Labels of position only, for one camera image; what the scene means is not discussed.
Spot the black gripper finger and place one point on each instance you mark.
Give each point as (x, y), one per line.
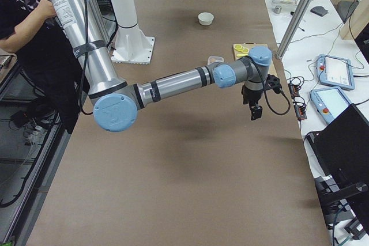
(256, 111)

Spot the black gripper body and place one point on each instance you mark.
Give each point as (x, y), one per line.
(250, 97)

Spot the clear plastic egg box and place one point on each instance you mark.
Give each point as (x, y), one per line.
(214, 59)

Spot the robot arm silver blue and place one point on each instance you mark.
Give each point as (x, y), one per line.
(115, 103)

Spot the lemon slice upper left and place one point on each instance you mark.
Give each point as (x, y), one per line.
(245, 51)

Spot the lemon slice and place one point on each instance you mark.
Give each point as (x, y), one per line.
(241, 48)
(236, 46)
(245, 51)

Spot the lemon slice middle left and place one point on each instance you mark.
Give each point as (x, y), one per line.
(241, 48)

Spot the wooden cutting board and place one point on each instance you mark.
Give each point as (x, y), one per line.
(272, 67)

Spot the lemon slice lower left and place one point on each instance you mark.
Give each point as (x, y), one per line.
(236, 46)

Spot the blue teach pendant near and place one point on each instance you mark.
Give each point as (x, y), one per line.
(330, 102)

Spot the blue teach pendant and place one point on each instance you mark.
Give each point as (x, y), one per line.
(330, 102)
(335, 71)

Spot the blue teach pendant far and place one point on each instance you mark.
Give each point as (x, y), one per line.
(335, 71)

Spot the white bowl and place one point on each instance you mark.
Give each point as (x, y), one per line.
(205, 18)

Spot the steel cup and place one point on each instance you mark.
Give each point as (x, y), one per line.
(277, 9)

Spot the black monitor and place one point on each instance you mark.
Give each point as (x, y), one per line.
(342, 147)

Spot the small black square pad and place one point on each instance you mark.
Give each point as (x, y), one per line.
(319, 10)

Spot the person in black shirt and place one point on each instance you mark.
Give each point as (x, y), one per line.
(29, 30)

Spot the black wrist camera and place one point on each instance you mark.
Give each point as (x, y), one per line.
(273, 83)

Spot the aluminium frame post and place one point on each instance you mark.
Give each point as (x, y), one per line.
(292, 28)

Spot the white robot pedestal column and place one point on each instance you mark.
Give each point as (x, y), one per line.
(131, 45)

